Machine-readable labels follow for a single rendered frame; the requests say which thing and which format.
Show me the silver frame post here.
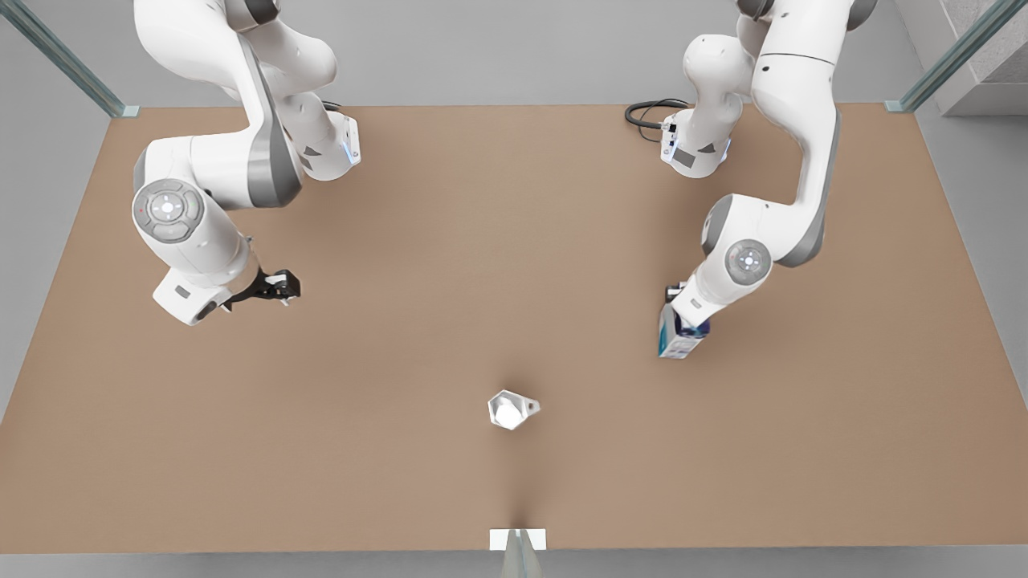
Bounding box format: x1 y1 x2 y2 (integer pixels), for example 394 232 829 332
0 0 140 120
489 527 548 578
884 0 1028 114

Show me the white cup with handle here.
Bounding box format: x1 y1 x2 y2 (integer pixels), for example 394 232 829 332
487 389 541 432

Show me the black cable loop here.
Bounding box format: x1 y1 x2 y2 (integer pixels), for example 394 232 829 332
624 98 693 145

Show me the white and blue carton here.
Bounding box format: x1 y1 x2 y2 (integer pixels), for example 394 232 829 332
658 300 712 360

